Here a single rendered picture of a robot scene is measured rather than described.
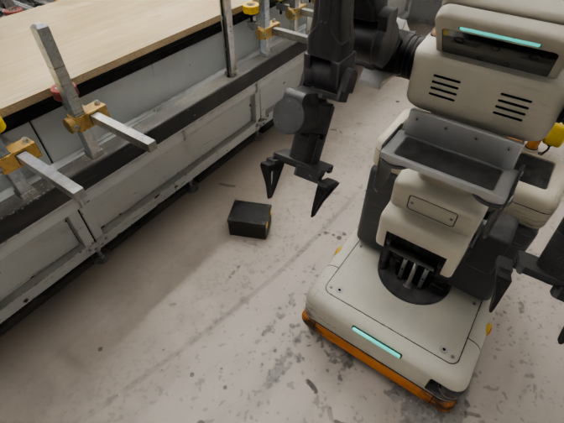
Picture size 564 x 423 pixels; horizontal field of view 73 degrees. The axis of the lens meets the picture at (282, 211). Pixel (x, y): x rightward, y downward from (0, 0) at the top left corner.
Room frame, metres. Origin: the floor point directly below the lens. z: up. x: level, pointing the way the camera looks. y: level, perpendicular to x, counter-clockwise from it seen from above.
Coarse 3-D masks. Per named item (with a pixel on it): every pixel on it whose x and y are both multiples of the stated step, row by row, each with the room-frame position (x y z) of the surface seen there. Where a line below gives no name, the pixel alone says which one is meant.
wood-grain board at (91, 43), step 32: (64, 0) 2.06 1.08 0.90; (96, 0) 2.06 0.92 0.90; (128, 0) 2.06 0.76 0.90; (160, 0) 2.06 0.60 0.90; (192, 0) 2.06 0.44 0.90; (256, 0) 2.09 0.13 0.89; (0, 32) 1.65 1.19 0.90; (64, 32) 1.65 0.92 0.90; (96, 32) 1.65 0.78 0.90; (128, 32) 1.65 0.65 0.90; (160, 32) 1.65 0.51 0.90; (192, 32) 1.72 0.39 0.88; (0, 64) 1.35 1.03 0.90; (32, 64) 1.35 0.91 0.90; (96, 64) 1.35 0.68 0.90; (0, 96) 1.12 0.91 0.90; (32, 96) 1.12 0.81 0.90
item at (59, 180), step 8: (0, 136) 0.97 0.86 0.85; (8, 144) 0.93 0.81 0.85; (24, 152) 0.89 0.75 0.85; (24, 160) 0.85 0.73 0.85; (32, 160) 0.85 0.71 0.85; (40, 160) 0.85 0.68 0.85; (32, 168) 0.83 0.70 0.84; (40, 168) 0.82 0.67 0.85; (48, 168) 0.82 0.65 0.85; (40, 176) 0.81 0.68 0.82; (48, 176) 0.78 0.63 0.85; (56, 176) 0.78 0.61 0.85; (64, 176) 0.78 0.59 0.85; (56, 184) 0.76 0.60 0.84; (64, 184) 0.75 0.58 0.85; (72, 184) 0.75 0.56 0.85; (64, 192) 0.75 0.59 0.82; (72, 192) 0.72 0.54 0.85; (80, 192) 0.73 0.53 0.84; (80, 200) 0.72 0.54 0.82
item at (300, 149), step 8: (296, 136) 0.57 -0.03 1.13; (304, 136) 0.56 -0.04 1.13; (312, 136) 0.55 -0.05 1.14; (320, 136) 0.57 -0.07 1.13; (296, 144) 0.56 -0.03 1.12; (304, 144) 0.55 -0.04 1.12; (312, 144) 0.55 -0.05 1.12; (320, 144) 0.55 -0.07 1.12; (280, 152) 0.57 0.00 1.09; (288, 152) 0.58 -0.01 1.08; (296, 152) 0.55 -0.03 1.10; (304, 152) 0.54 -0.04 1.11; (312, 152) 0.54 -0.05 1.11; (320, 152) 0.55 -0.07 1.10; (280, 160) 0.55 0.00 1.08; (288, 160) 0.54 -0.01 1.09; (296, 160) 0.54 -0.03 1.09; (304, 160) 0.54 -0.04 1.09; (312, 160) 0.54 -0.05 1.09; (320, 160) 0.57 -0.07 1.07; (312, 168) 0.52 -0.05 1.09; (320, 168) 0.52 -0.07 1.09; (328, 168) 0.53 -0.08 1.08; (320, 176) 0.51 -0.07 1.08
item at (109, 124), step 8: (64, 104) 1.16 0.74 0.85; (96, 112) 1.10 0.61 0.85; (96, 120) 1.06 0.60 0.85; (104, 120) 1.05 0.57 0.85; (112, 120) 1.05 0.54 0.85; (104, 128) 1.05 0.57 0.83; (112, 128) 1.02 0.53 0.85; (120, 128) 1.00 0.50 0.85; (128, 128) 1.00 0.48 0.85; (120, 136) 1.00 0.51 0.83; (128, 136) 0.97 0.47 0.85; (136, 136) 0.96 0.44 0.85; (144, 136) 0.96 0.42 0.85; (136, 144) 0.96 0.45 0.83; (144, 144) 0.93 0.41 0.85; (152, 144) 0.93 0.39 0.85
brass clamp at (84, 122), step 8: (88, 104) 1.13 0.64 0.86; (104, 104) 1.13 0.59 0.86; (88, 112) 1.08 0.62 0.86; (104, 112) 1.12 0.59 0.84; (64, 120) 1.04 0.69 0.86; (72, 120) 1.04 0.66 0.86; (80, 120) 1.05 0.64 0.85; (88, 120) 1.07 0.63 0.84; (72, 128) 1.03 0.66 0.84; (80, 128) 1.04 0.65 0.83; (88, 128) 1.06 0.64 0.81
